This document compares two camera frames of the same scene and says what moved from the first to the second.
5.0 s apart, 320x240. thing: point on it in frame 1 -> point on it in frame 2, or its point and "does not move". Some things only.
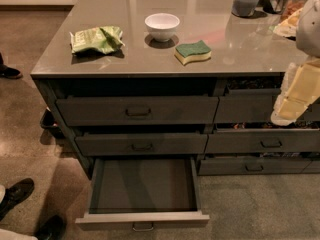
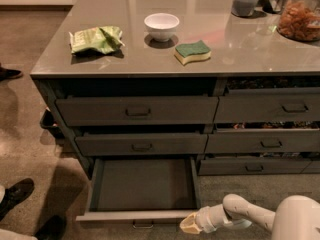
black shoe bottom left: (53, 228) does not move
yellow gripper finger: (303, 91) -> (189, 225)
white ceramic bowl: (162, 26) does not move
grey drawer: (144, 191) does not move
